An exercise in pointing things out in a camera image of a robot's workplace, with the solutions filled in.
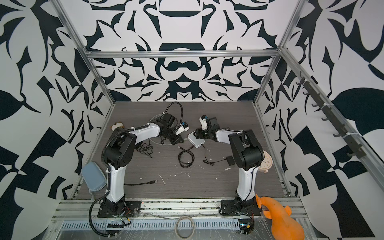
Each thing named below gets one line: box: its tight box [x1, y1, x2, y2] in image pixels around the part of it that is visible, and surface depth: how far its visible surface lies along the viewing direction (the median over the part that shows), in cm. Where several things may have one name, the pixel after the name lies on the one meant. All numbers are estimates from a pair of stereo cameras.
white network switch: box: [187, 131, 206, 149], surface depth 98 cm
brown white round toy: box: [111, 122, 125, 132], surface depth 105 cm
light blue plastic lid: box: [81, 162, 107, 192], surface depth 83 cm
